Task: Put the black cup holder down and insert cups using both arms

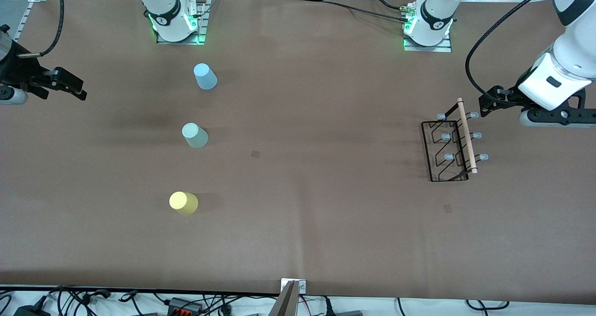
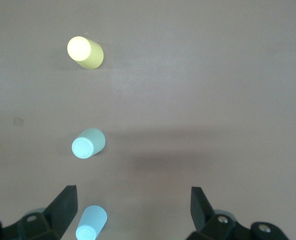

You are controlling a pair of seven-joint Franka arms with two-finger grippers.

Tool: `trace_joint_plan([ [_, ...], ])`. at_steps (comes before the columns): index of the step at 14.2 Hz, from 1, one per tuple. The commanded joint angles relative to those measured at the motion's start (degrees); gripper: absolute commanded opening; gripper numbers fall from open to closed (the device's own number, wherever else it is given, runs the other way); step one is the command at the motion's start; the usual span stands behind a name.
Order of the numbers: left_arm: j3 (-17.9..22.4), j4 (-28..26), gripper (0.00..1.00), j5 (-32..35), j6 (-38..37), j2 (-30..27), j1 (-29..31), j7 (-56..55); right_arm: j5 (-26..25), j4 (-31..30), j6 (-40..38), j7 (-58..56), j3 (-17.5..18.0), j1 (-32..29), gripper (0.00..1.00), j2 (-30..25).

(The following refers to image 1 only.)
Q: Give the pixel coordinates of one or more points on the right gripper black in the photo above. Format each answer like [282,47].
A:
[17,70]

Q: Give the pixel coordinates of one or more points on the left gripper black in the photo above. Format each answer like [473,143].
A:
[511,97]

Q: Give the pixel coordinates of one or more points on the pale green plastic cup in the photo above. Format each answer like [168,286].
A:
[194,136]

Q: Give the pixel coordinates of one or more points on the yellow plastic cup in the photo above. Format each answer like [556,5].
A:
[183,203]

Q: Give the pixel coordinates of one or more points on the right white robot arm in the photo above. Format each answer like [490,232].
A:
[163,9]

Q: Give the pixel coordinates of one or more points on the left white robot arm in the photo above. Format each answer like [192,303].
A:
[435,13]

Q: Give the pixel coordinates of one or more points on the light blue plastic cup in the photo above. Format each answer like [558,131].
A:
[205,77]

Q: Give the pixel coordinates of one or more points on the brown table mat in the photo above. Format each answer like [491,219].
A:
[326,223]

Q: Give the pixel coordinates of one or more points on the black power adapter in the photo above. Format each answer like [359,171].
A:
[30,312]

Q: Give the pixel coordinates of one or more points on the grey connector with orange levers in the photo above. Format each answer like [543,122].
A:
[179,303]

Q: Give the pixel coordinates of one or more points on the aluminium frame rail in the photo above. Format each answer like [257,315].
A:
[23,20]

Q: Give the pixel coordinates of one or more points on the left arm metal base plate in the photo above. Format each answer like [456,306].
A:
[428,49]

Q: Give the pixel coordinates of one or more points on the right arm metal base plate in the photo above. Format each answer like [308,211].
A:
[203,27]

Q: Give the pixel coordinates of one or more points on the small metal bracket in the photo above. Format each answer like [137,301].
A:
[302,286]

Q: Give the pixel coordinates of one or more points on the tan camera post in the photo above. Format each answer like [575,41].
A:
[285,304]

